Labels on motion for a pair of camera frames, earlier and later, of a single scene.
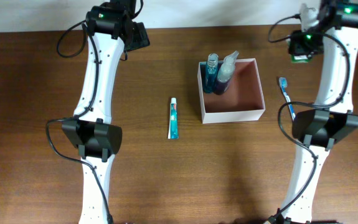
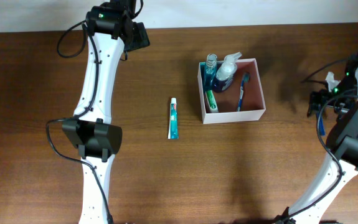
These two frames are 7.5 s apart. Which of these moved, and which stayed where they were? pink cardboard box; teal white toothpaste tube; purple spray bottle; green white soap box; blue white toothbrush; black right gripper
Moved: blue white toothbrush; green white soap box; black right gripper
Stayed: purple spray bottle; teal white toothpaste tube; pink cardboard box
